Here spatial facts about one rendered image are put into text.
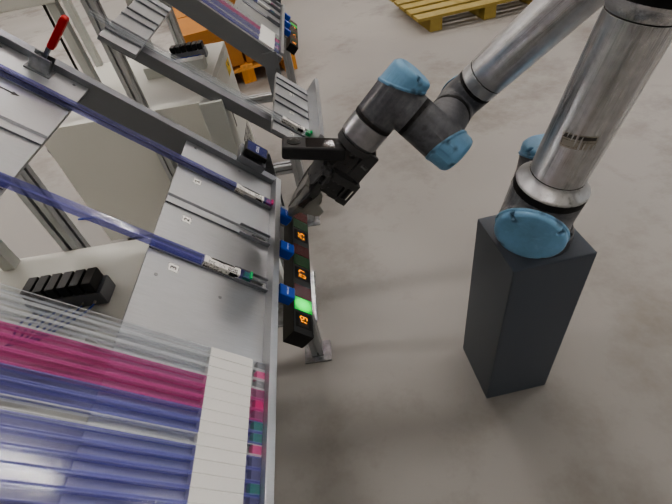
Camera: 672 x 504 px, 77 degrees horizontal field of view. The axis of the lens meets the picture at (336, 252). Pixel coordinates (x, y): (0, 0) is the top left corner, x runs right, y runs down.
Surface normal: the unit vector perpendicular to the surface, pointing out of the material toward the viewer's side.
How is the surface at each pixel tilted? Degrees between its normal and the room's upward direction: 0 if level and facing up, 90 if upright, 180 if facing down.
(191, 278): 45
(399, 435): 0
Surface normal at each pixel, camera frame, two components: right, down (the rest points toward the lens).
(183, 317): 0.59, -0.62
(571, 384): -0.15, -0.71
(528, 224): -0.47, 0.74
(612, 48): -0.71, 0.52
